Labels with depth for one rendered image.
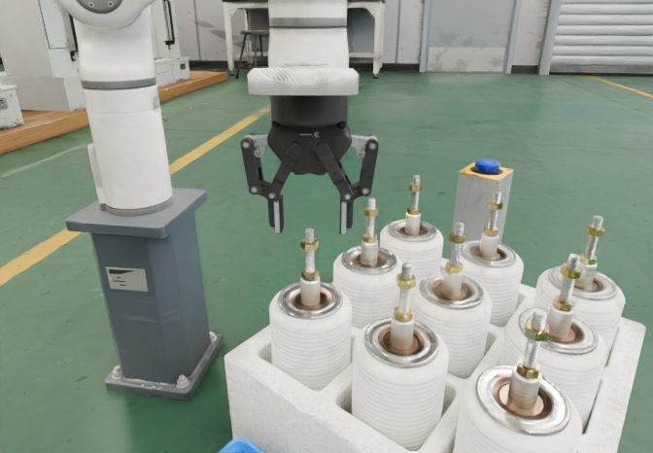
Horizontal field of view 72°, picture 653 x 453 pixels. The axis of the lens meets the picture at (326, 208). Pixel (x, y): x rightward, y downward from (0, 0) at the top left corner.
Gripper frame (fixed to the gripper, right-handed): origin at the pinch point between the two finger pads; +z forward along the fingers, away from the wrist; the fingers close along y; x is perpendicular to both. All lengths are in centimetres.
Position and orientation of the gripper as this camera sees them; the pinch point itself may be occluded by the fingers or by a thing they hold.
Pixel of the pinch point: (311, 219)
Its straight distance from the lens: 48.5
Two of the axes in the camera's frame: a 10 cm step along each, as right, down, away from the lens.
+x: -0.4, 3.9, -9.2
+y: -10.0, -0.2, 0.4
